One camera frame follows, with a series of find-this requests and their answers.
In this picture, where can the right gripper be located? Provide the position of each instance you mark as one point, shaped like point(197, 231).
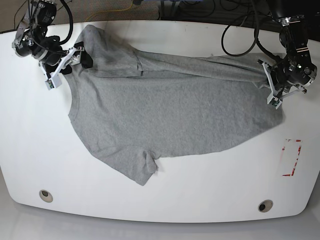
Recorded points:
point(52, 59)

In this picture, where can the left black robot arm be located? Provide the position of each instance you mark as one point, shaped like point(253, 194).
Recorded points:
point(293, 38)

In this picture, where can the right table grommet hole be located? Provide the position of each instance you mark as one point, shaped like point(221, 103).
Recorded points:
point(265, 206)

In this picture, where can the left table grommet hole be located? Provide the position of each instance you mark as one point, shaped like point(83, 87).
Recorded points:
point(45, 196)

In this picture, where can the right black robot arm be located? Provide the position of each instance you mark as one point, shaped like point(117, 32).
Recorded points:
point(31, 35)

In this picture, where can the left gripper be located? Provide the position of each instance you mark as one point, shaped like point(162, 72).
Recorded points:
point(294, 73)

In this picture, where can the grey t-shirt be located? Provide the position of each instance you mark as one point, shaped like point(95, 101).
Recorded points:
point(133, 107)

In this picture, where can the table grommet hole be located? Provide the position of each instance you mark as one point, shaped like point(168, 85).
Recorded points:
point(265, 206)
point(45, 196)

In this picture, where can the red tape marking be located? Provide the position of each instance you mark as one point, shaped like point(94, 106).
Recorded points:
point(289, 157)

